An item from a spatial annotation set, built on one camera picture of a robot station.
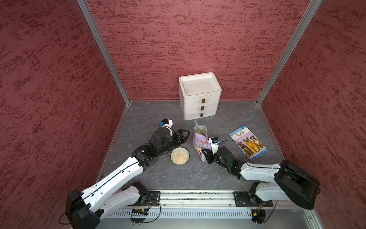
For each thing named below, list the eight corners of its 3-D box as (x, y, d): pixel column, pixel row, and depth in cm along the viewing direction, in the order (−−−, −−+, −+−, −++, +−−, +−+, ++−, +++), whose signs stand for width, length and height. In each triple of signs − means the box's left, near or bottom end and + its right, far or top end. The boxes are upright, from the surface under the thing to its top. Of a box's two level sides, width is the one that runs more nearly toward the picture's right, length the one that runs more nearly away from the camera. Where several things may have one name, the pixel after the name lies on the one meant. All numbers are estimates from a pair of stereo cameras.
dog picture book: (250, 160, 90) (251, 159, 88) (228, 134, 103) (229, 132, 101) (266, 151, 94) (268, 149, 92) (244, 126, 107) (245, 125, 105)
